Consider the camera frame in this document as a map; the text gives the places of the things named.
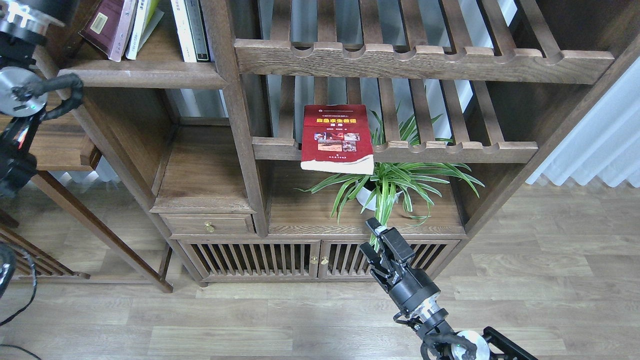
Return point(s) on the brass drawer knob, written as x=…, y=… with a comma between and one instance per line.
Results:
x=209, y=227

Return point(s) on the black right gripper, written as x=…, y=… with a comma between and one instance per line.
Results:
x=388, y=263

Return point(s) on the green spider plant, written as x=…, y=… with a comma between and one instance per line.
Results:
x=413, y=178

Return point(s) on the red book with photos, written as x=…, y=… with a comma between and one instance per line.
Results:
x=337, y=139

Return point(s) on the maroon book white characters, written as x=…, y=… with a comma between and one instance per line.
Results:
x=109, y=27

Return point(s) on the dark green upright book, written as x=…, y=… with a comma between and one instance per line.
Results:
x=198, y=32

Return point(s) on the white green leaning book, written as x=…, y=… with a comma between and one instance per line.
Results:
x=147, y=17

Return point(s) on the wooden side table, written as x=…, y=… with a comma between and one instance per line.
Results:
x=60, y=145

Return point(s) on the white upright book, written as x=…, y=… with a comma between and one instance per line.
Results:
x=184, y=31

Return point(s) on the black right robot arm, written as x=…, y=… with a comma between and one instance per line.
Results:
x=415, y=294

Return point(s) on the dark wooden bookshelf cabinet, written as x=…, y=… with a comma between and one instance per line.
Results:
x=214, y=142

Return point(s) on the white pleated curtain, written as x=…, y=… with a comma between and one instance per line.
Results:
x=606, y=142

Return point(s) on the white plant pot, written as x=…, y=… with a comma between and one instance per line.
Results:
x=375, y=196

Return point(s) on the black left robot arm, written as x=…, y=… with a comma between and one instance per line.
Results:
x=24, y=96

